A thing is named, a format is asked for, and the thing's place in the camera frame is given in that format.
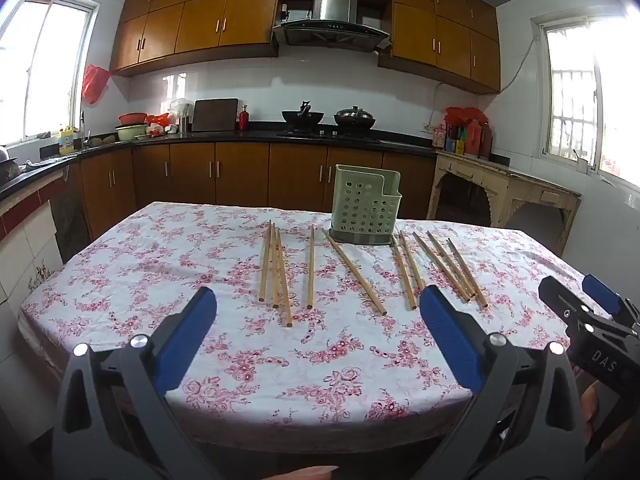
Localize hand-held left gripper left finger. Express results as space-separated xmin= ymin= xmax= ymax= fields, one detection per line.
xmin=50 ymin=286 xmax=218 ymax=480

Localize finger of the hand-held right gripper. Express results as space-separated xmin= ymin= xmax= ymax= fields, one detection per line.
xmin=538 ymin=276 xmax=621 ymax=337
xmin=582 ymin=274 xmax=640 ymax=336

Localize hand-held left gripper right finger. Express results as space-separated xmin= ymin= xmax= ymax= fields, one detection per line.
xmin=415 ymin=285 xmax=586 ymax=480

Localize green perforated utensil holder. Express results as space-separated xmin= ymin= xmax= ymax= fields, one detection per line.
xmin=329 ymin=164 xmax=402 ymax=246

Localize person's right hand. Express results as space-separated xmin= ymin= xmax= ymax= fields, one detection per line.
xmin=580 ymin=379 xmax=612 ymax=443

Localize person's left hand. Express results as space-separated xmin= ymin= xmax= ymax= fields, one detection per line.
xmin=269 ymin=465 xmax=341 ymax=480

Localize pink floral tablecloth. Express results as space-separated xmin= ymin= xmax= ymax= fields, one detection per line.
xmin=19 ymin=201 xmax=613 ymax=423

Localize worn cream side table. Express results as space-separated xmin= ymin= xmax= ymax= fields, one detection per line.
xmin=431 ymin=152 xmax=582 ymax=256

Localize wooden base cabinets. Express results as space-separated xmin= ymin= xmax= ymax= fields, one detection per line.
xmin=50 ymin=141 xmax=437 ymax=261

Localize black kitchen countertop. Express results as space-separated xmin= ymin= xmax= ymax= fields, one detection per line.
xmin=0 ymin=129 xmax=438 ymax=201

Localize pale green basin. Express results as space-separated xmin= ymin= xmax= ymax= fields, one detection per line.
xmin=115 ymin=123 xmax=150 ymax=142

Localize red and white plastic bag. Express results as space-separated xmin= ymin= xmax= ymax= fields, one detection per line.
xmin=146 ymin=114 xmax=173 ymax=137

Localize red plastic bag over bottles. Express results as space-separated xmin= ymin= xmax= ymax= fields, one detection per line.
xmin=444 ymin=106 xmax=488 ymax=126

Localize dark cutting board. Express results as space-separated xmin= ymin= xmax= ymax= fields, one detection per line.
xmin=192 ymin=98 xmax=239 ymax=133

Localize black gas stove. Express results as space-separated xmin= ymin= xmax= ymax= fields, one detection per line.
xmin=276 ymin=129 xmax=381 ymax=142

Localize black wok with lid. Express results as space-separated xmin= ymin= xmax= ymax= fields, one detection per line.
xmin=333 ymin=106 xmax=377 ymax=130

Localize black wok with utensil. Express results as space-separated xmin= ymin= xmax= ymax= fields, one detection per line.
xmin=281 ymin=101 xmax=326 ymax=126

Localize dark pot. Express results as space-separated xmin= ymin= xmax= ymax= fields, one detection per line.
xmin=0 ymin=145 xmax=22 ymax=185

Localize hanging red plastic bag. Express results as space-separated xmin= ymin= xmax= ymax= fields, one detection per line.
xmin=81 ymin=64 xmax=111 ymax=106

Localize steel range hood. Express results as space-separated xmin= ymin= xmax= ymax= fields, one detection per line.
xmin=272 ymin=0 xmax=391 ymax=53

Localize barred window with white frame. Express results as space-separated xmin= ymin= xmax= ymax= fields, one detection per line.
xmin=530 ymin=15 xmax=640 ymax=183

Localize wall cable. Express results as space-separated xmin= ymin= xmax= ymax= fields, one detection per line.
xmin=431 ymin=35 xmax=537 ymax=128

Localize wooden wall cabinets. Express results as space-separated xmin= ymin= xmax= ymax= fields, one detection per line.
xmin=110 ymin=0 xmax=501 ymax=95

